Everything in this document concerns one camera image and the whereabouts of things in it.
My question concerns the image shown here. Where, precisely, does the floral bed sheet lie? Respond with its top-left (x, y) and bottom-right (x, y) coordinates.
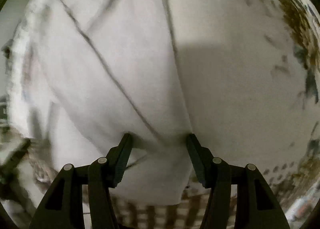
top-left (1, 0), bottom-right (319, 228)

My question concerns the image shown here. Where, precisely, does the beige long sleeve shirt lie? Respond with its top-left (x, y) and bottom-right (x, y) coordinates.
top-left (9, 0), bottom-right (191, 205)

